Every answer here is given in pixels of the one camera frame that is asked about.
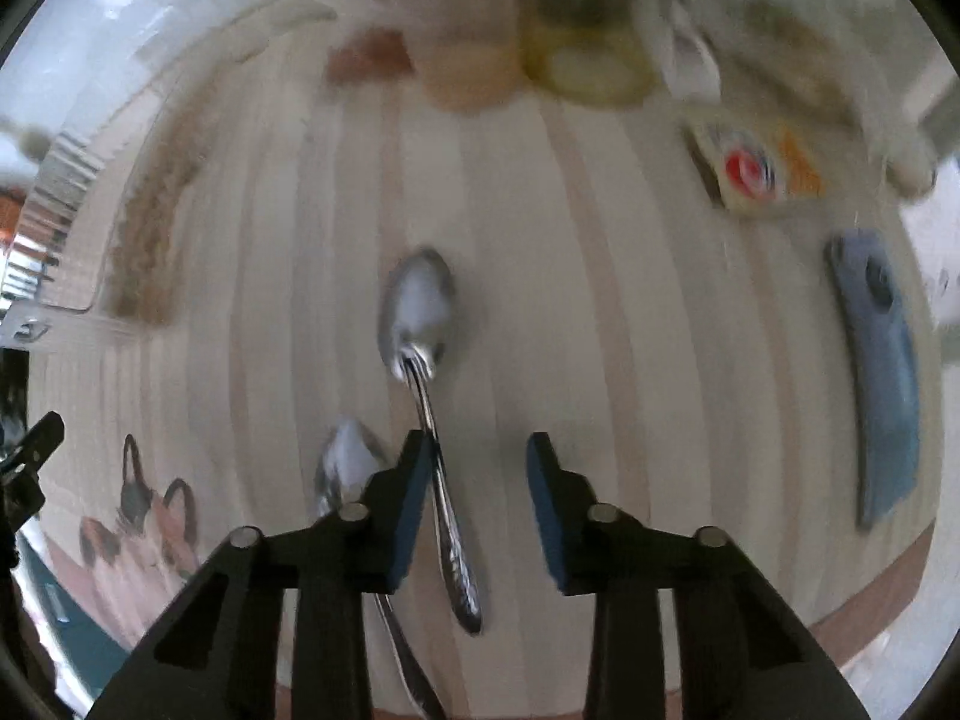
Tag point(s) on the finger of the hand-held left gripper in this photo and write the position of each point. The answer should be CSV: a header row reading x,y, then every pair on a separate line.
x,y
19,502
43,435

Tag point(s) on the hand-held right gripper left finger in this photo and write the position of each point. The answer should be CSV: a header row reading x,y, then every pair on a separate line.
x,y
409,510

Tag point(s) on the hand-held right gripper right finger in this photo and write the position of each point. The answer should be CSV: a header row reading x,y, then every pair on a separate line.
x,y
551,517

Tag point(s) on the steel spoon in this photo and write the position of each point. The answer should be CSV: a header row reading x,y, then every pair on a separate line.
x,y
420,300
345,457

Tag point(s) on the blue kitchen cabinet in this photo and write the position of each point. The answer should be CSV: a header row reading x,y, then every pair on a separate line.
x,y
67,630

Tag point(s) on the cat printed striped tablecloth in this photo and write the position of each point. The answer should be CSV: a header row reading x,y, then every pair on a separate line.
x,y
637,315

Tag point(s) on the blue-grey smartphone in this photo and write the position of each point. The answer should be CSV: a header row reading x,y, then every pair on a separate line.
x,y
877,390

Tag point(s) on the small white red-swirl box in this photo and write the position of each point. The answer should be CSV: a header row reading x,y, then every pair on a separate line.
x,y
750,172

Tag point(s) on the yellow tape roll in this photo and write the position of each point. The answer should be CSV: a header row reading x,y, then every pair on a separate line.
x,y
540,67

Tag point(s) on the reddish small packet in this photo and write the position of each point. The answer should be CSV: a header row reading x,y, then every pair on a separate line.
x,y
371,56

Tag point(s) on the clear jar with brown lid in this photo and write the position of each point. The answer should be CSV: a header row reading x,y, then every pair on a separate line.
x,y
465,52

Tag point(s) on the crumpled clear plastic bags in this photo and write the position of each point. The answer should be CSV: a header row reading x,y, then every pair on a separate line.
x,y
787,52

